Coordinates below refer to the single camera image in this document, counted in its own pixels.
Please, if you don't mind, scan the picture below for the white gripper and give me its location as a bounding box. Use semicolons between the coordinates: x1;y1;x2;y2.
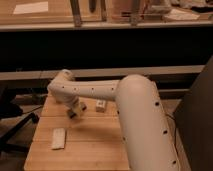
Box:
68;102;87;118

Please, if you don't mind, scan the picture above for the white rectangular eraser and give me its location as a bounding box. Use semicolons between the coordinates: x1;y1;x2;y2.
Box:
95;100;107;113

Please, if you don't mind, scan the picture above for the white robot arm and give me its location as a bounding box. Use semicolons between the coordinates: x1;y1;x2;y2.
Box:
47;69;181;171

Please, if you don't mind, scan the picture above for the white cloth sponge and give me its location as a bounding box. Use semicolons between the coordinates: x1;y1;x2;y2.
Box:
51;128;66;150

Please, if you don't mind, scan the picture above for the black office chair base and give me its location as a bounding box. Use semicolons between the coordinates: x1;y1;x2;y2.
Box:
0;88;39;154

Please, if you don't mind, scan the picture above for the white paper sheet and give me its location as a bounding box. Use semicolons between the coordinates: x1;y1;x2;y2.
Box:
13;1;49;14

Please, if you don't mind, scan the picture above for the dark panel at right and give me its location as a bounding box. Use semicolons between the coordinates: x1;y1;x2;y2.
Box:
174;56;213;171

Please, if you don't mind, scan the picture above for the wooden frame post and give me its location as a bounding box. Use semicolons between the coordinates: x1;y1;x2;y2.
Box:
70;0;82;27

